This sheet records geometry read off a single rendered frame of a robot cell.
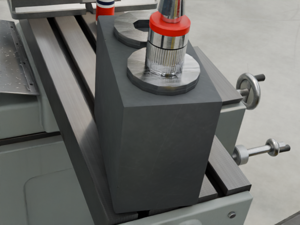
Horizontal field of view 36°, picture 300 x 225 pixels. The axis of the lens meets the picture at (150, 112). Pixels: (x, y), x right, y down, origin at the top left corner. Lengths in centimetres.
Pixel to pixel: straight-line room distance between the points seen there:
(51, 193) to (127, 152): 66
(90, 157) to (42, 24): 43
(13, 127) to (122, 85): 52
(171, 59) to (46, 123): 52
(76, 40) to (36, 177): 35
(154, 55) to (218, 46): 240
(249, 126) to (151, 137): 179
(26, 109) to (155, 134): 50
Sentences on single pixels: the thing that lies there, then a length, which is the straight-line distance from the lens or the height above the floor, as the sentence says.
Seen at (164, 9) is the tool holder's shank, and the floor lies 119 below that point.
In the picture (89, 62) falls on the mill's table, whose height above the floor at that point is 91.
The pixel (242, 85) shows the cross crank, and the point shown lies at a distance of 147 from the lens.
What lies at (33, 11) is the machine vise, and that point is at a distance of 108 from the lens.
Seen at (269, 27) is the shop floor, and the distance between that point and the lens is 330.
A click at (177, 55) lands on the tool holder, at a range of 53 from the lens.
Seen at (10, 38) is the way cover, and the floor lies 84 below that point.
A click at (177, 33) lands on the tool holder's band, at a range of 51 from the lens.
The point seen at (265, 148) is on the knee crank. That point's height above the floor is 50.
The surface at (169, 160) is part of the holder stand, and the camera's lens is 58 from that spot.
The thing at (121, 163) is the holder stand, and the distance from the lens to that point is 57.
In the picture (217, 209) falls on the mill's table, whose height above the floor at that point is 90.
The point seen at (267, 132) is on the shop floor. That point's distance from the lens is 232.
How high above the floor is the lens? 141
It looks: 38 degrees down
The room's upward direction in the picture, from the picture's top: 7 degrees clockwise
